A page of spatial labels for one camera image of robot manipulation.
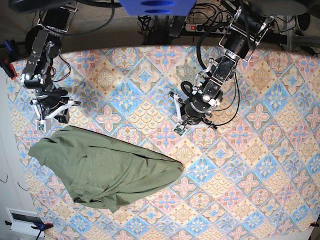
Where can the blue orange clamp top left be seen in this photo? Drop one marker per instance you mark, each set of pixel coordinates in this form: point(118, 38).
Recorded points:
point(12, 54)

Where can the green t-shirt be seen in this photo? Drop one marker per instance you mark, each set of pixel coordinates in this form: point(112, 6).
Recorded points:
point(102, 172)

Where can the orange clamp bottom right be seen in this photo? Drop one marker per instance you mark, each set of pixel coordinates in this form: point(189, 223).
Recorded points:
point(314, 224)

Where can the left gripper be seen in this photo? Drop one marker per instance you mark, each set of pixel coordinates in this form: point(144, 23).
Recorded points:
point(188, 115)

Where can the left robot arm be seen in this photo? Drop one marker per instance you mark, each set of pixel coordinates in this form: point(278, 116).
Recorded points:
point(204, 93)

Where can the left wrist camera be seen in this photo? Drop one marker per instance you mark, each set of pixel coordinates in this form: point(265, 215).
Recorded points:
point(180, 129)

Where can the patterned tablecloth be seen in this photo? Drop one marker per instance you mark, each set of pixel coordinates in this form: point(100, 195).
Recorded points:
point(257, 176)

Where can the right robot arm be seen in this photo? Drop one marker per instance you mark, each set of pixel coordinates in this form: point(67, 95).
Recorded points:
point(43, 46)

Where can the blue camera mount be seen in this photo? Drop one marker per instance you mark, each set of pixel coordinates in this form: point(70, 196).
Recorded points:
point(157, 7)

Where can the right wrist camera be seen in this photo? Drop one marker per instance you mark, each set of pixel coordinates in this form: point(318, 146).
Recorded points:
point(43, 125)

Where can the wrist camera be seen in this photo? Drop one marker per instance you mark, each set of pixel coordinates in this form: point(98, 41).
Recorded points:
point(180, 129)
point(43, 125)

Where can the blue orange clamp bottom left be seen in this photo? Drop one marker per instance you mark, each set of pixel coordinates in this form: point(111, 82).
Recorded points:
point(41, 226)

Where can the white power strip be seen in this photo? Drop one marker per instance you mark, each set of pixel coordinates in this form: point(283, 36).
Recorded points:
point(202, 28)

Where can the blue orange clamp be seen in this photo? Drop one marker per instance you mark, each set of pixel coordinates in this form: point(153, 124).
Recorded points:
point(12, 54)
point(41, 226)

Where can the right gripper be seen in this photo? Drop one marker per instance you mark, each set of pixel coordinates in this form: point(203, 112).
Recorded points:
point(50, 105)

